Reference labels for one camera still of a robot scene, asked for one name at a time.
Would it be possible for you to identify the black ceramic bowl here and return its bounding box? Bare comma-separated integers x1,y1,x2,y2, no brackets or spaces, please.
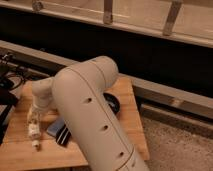
104,93,120,114

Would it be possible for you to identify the black cables and equipment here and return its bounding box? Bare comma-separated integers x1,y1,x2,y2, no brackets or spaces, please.
0,51,26,144

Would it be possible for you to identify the black white striped cloth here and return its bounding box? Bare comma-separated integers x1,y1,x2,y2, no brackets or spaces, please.
56,127,71,146

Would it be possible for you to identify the metal window rail frame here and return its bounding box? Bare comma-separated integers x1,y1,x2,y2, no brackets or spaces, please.
0,0,213,48

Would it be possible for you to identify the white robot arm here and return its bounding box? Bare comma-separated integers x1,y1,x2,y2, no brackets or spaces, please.
28,56,149,171

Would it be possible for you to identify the wooden board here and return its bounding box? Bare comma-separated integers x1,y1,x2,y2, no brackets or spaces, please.
0,77,150,171

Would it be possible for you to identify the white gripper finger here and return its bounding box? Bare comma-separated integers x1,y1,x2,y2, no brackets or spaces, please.
32,139,40,150

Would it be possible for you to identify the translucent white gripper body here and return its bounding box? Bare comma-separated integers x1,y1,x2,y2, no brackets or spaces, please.
27,105,41,140

